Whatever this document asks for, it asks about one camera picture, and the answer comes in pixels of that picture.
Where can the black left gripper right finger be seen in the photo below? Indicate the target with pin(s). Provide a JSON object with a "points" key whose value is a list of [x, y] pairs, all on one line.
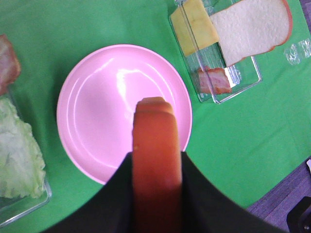
{"points": [[205, 209]]}

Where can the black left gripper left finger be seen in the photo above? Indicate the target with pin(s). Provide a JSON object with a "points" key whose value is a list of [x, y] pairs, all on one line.
{"points": [[110, 210]]}

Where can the toy bread slice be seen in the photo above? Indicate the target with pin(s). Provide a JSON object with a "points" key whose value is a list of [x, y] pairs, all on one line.
{"points": [[252, 27], [156, 168]]}

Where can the toy lettuce leaf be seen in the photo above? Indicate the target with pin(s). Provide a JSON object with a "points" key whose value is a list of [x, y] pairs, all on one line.
{"points": [[21, 161]]}

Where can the toy bacon strip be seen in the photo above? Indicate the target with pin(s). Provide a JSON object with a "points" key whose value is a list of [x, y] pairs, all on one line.
{"points": [[10, 67], [219, 81]]}

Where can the toy cheese slice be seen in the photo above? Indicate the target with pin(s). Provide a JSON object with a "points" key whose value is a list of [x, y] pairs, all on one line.
{"points": [[193, 27]]}

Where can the green tablecloth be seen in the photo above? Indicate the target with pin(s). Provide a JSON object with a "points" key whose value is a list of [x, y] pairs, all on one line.
{"points": [[244, 146]]}

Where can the clear plastic tray left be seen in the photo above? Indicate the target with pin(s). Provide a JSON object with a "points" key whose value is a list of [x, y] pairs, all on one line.
{"points": [[15, 208]]}

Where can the clear plastic tray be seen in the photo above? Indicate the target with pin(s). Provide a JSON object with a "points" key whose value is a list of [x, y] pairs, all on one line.
{"points": [[242, 75], [15, 208]]}

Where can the pink plate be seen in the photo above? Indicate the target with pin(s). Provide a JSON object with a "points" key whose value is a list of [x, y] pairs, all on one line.
{"points": [[97, 101]]}

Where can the clear plastic tray right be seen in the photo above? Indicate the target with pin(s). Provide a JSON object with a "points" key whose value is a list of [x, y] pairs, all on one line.
{"points": [[242, 75]]}

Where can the clear tape piece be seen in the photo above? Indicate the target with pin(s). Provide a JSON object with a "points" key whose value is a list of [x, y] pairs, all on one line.
{"points": [[297, 52]]}

